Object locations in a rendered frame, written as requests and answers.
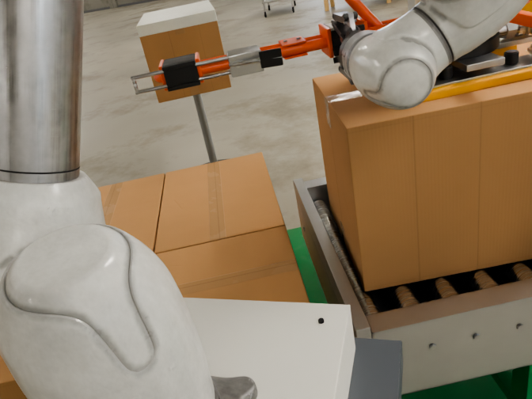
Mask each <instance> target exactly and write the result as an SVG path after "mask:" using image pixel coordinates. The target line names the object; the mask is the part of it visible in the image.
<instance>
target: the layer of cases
mask: <svg viewBox="0 0 532 399"><path fill-rule="evenodd" d="M98 189H99V190H100V192H101V201H102V207H103V212H104V220H105V224H106V225H109V226H114V227H116V228H118V229H121V230H123V231H125V232H127V233H128V234H130V235H131V236H133V237H135V238H137V239H138V240H140V241H141V242H142V243H143V244H144V245H146V246H147V247H148V248H150V249H151V250H152V251H153V252H154V253H155V254H156V255H157V256H158V257H159V258H160V259H161V261H162V262H163V263H164V264H165V266H166V267H167V268H168V269H169V272H170V273H171V275H172V277H173V278H174V280H175V282H176V284H177V286H178V288H179V290H180V292H181V294H182V296H183V298H214V299H233V300H250V301H269V302H304V303H310V300H309V298H308V295H307V293H306V289H305V285H304V282H303V280H302V276H301V273H300V271H299V267H298V263H297V260H296V258H295V253H294V250H293V248H292V245H291V241H290V238H289V235H288V232H287V228H286V226H285V223H284V221H283V216H282V213H281V210H280V208H279V204H278V200H277V198H276V194H275V191H274V188H273V186H272V181H271V178H270V176H269V173H268V169H267V166H266V163H265V160H264V156H263V154H262V152H260V153H255V154H249V155H245V156H241V157H237V158H231V159H227V160H223V161H217V162H212V163H208V164H205V165H198V166H194V167H190V168H187V169H180V170H176V171H172V172H168V173H166V174H164V173H162V174H158V175H153V176H150V177H144V178H139V179H135V180H129V181H125V182H121V183H117V184H110V185H106V186H103V187H99V188H98ZM0 399H27V397H26V396H25V395H24V394H23V392H22V391H21V389H20V387H19V385H18V384H17V382H16V381H15V379H14V377H13V375H12V374H11V373H10V370H9V368H8V367H7V365H6V364H5V362H4V360H3V358H2V357H1V356H0Z"/></svg>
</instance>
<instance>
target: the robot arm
mask: <svg viewBox="0 0 532 399"><path fill-rule="evenodd" d="M528 1H529V0H421V1H420V2H419V3H418V4H417V5H416V6H414V7H413V8H412V9H411V10H409V11H408V12H407V13H406V14H404V15H403V16H401V17H399V18H398V19H396V20H395V21H393V22H392V23H390V24H388V25H387V26H385V27H383V28H380V29H379V30H377V31H374V30H363V31H361V30H360V28H359V27H358V26H355V22H357V20H356V19H357V17H358V13H357V11H355V12H350V13H349V12H346V11H342V12H338V13H333V14H332V19H333V20H331V23H328V24H325V26H326V27H328V28H330V29H331V31H332V30H335V31H336V32H337V34H338V35H339V36H340V42H341V43H342V44H341V45H340V51H339V55H338V56H335V58H333V62H334V63H340V66H339V68H338V70H339V72H340V73H342V75H343V76H345V77H346V78H347V79H348V80H349V82H350V83H351V85H355V87H356V88H357V90H358V91H359V92H361V94H362V95H364V97H365V98H367V99H368V100H370V101H372V102H374V103H375V104H377V105H380V106H382V107H384V108H389V109H394V110H404V109H409V108H413V107H415V106H417V105H419V104H420V103H422V102H423V101H424V100H425V99H426V98H427V97H428V96H429V94H430V93H431V91H432V89H433V87H434V85H435V81H436V77H437V76H438V75H439V74H440V73H441V72H442V71H443V70H444V69H445V68H446V67H447V66H449V65H450V64H451V63H452V62H453V61H455V60H456V59H458V58H460V57H462V56H463V55H465V54H467V53H469V52H471V51H472V50H473V49H475V48H477V47H478V46H480V45H481V44H483V43H484V42H485V41H486V40H488V39H489V38H490V37H491V36H493V35H494V34H496V33H497V32H498V31H499V30H501V29H502V28H503V27H504V26H505V25H506V24H507V23H508V22H509V21H511V20H512V19H513V18H514V17H515V16H516V15H517V14H518V13H519V12H520V11H521V9H522V8H523V7H524V6H525V5H526V4H527V3H528ZM83 22H84V0H0V356H1V357H2V358H3V360H4V362H5V364H6V366H7V367H8V368H9V371H10V373H11V374H12V376H13V377H14V379H15V381H16V382H17V384H18V385H19V387H20V389H21V391H22V392H23V394H24V395H25V396H26V397H27V399H257V394H258V391H257V386H256V383H255V382H254V381H253V380H252V379H251V378H250V377H246V376H239V377H233V378H222V377H216V376H211V375H210V371H209V367H208V364H207V358H206V356H205V352H204V349H203V345H202V343H201V340H200V337H199V334H198V332H197V330H196V326H195V323H194V321H193V319H192V316H191V314H190V312H189V310H188V307H187V305H186V303H185V300H184V298H183V296H182V294H181V292H180V290H179V288H178V286H177V284H176V282H175V280H174V278H173V277H172V275H171V273H170V272H169V269H168V268H167V267H166V266H165V264H164V263H163V262H162V261H161V259H160V258H159V257H158V256H157V255H156V254H155V253H154V252H153V251H152V250H151V249H150V248H148V247H147V246H146V245H144V244H143V243H142V242H141V241H140V240H138V239H137V238H135V237H133V236H131V235H130V234H128V233H127V232H125V231H123V230H121V229H118V228H116V227H114V226H109V225H106V224H105V217H104V212H103V207H102V201H101V192H100V190H99V189H98V187H97V186H96V185H95V184H94V183H93V181H92V180H91V179H90V178H89V177H88V176H87V175H86V173H84V172H83V171H81V170H80V144H81V114H82V53H83ZM333 55H334V52H333Z"/></svg>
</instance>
